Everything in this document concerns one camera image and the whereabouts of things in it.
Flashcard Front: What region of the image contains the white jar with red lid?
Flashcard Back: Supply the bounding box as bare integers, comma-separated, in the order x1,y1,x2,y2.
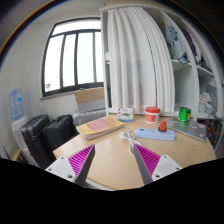
145,106,160,123

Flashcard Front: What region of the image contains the white power cable with plug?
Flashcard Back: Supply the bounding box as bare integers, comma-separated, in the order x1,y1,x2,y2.
118,130,144,158

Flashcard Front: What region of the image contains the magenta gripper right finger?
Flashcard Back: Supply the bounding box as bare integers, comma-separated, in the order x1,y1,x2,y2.
133,144,182,185

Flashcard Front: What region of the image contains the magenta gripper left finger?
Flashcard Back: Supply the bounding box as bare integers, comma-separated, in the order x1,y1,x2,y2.
46,145,95,186

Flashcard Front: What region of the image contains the blue power strip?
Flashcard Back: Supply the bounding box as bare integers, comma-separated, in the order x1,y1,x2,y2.
136,128,176,141

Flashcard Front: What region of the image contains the water dispenser with blue bottle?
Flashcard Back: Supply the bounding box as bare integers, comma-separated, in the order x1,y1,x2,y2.
9,88,37,166

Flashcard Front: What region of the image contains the cardboard box on radiator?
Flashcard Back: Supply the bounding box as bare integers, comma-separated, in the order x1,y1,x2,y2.
75,87,105,112

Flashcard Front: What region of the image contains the green can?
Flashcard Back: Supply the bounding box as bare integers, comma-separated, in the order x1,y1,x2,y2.
178,107,191,124

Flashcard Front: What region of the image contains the grey laptop with stickers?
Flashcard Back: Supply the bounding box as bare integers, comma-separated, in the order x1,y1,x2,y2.
166,117,206,142

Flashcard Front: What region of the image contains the yellow book with pink cover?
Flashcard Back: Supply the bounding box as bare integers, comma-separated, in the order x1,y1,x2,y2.
77,115,124,140

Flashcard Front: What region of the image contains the black suitcase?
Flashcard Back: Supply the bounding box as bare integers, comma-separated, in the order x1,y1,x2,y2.
42,114,80,153
21,115,55,169

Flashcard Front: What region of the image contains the white curtain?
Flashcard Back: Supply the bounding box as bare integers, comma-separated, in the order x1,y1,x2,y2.
107,7,175,113

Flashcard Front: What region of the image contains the white shelf unit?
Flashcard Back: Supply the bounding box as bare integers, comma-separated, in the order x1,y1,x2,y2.
99,3,224,151

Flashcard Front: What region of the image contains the white radiator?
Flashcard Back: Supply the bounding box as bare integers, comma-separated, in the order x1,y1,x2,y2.
73,109,106,126

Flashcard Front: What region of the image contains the black suitcase left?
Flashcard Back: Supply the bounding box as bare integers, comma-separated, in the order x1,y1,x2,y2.
21,115,55,169

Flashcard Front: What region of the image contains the black framed window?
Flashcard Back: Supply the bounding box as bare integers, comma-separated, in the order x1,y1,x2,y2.
41,17,103,97

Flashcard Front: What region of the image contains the small white and green box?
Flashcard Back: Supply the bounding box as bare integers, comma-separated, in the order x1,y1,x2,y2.
117,108,134,122

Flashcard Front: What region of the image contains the orange charger plug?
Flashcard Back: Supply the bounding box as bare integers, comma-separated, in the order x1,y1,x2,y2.
158,121,167,132

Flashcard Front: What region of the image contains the black suitcase right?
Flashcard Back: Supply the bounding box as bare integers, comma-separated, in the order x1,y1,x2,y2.
42,114,80,153

